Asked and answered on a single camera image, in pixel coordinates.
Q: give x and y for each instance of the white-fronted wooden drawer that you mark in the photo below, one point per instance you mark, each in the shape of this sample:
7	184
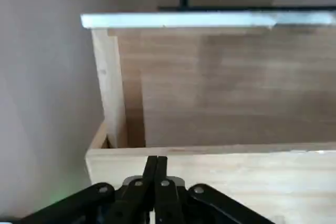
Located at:
210	90

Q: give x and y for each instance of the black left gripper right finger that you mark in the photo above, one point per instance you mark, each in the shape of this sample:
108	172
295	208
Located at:
170	203

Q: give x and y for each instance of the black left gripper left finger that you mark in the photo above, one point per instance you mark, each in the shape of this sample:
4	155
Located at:
126	203

